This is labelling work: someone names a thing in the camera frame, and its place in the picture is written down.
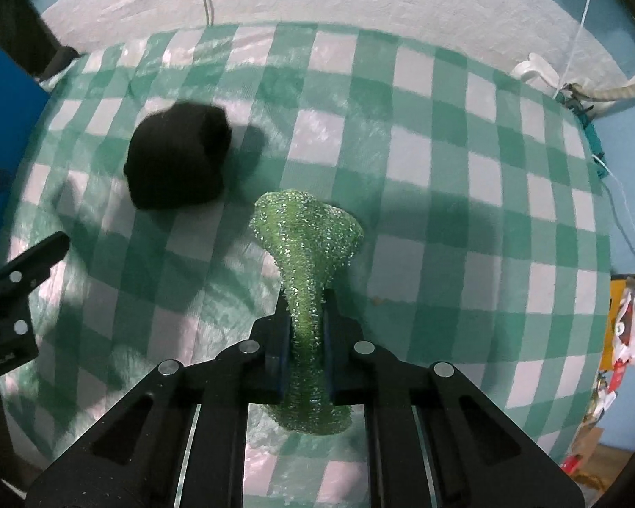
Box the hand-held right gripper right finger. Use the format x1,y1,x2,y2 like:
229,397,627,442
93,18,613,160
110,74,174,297
323,288,583,508

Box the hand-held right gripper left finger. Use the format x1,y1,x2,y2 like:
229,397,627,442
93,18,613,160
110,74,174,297
26,291,294,508

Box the green glitter scrubbing cloth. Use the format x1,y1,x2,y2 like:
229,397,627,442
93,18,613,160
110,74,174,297
248,189,365,437

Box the black fuzzy sock ball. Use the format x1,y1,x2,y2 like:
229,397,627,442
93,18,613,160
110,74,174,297
124,100,234,211

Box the beige braided hose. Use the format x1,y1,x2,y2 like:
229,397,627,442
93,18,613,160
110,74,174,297
574,77,635,105

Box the brown cardboard piece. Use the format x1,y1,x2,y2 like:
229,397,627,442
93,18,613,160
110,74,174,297
571,423,635,490

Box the yellow carton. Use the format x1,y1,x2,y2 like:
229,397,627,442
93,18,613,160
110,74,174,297
595,272,635,371

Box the teal plastic strip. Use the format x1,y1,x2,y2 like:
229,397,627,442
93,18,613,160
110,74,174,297
558,85,609,177

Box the blue-edged cardboard box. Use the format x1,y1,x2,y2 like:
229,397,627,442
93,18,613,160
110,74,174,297
0,47,51,281

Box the white electric kettle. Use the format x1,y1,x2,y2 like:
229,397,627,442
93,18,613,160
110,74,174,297
511,53,559,86

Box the white cord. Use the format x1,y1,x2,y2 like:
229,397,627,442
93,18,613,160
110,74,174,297
560,0,635,279

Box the green checked tablecloth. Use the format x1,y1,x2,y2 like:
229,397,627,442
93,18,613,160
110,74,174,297
0,21,615,508

